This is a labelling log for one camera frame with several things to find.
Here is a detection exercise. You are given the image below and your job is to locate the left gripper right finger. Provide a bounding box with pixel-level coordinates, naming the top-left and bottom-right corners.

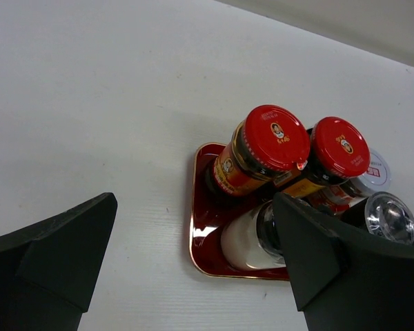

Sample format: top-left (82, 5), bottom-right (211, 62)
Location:
top-left (273, 193), bottom-right (414, 330)

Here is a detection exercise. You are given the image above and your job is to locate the red lacquer tray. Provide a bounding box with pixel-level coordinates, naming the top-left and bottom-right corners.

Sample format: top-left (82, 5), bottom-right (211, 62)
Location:
top-left (188, 142), bottom-right (289, 281)

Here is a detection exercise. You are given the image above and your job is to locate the white-lid paste jar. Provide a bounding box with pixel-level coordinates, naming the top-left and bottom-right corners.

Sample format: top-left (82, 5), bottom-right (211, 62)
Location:
top-left (304, 148), bottom-right (391, 214)

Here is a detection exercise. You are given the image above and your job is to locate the red-lid chili sauce jar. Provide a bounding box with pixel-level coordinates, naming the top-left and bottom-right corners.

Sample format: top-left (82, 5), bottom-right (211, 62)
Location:
top-left (205, 105), bottom-right (311, 199)

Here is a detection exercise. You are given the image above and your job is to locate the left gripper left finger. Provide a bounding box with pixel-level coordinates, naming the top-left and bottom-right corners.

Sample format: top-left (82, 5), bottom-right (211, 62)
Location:
top-left (0, 192), bottom-right (117, 330)

